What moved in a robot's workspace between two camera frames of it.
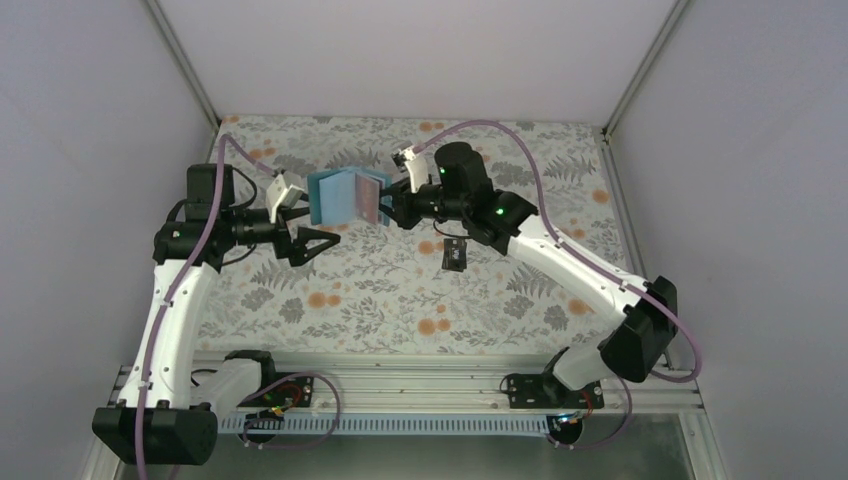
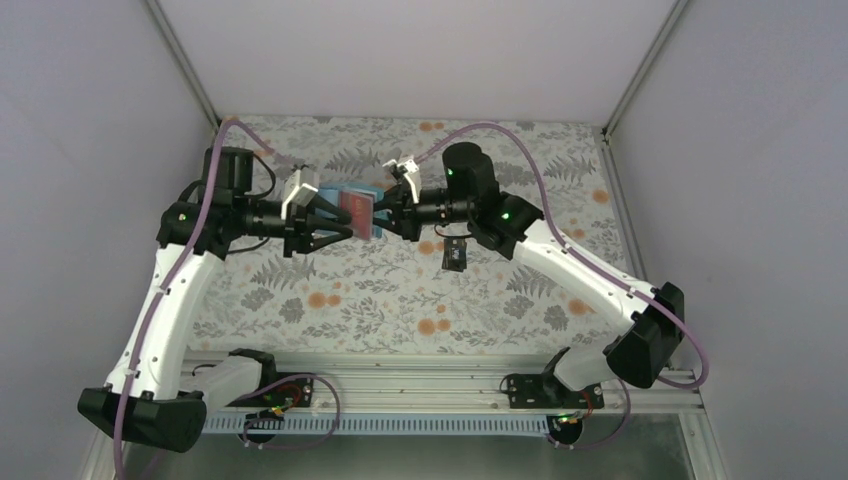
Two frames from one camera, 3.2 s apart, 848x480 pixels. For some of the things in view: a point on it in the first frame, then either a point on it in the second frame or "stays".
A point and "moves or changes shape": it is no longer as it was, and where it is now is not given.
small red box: x=367 y=198 moves or changes shape
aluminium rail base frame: x=471 y=384 stays
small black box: x=454 y=257 stays
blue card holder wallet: x=332 y=196 moves or changes shape
